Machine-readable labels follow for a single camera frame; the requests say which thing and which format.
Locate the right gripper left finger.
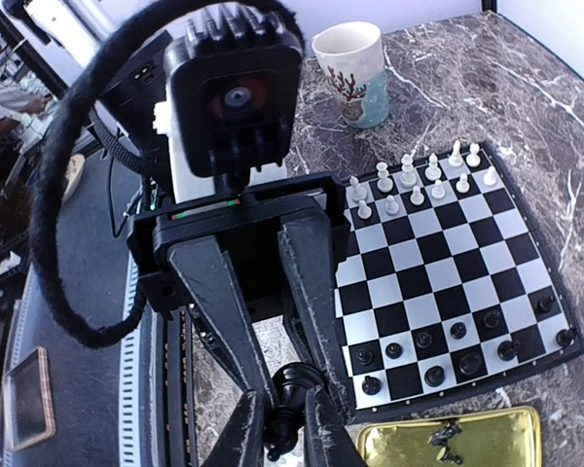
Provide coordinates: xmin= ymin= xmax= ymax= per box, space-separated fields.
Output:
xmin=203 ymin=390 xmax=265 ymax=467

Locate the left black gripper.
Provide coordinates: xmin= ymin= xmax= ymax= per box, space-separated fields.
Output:
xmin=127 ymin=172 xmax=355 ymax=423

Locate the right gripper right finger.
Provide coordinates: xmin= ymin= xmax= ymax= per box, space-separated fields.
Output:
xmin=304 ymin=386 xmax=365 ymax=467

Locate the black bishop piece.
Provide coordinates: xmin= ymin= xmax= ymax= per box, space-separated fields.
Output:
xmin=264 ymin=362 xmax=324 ymax=462

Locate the black pawn corner square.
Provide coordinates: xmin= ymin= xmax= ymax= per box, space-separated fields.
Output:
xmin=355 ymin=348 xmax=374 ymax=366

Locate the black chess piece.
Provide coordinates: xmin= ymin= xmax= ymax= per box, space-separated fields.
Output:
xmin=458 ymin=351 xmax=482 ymax=377

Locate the gold metal tray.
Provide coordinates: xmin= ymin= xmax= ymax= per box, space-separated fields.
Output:
xmin=357 ymin=406 xmax=543 ymax=467

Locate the black white chess board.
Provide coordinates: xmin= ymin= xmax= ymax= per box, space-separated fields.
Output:
xmin=334 ymin=142 xmax=584 ymax=422

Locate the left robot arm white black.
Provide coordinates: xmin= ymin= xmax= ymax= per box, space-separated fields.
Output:
xmin=31 ymin=1 xmax=354 ymax=423

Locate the black pawn lying in tray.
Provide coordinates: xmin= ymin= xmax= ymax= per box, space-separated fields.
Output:
xmin=436 ymin=447 xmax=463 ymax=466

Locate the black knight lying in tray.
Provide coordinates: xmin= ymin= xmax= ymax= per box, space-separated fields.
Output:
xmin=428 ymin=419 xmax=462 ymax=447

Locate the tall cactus print mug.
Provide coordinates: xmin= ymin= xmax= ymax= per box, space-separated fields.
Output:
xmin=311 ymin=21 xmax=389 ymax=129

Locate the white slotted cable duct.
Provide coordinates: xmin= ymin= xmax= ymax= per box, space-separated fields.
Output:
xmin=119 ymin=262 xmax=145 ymax=467

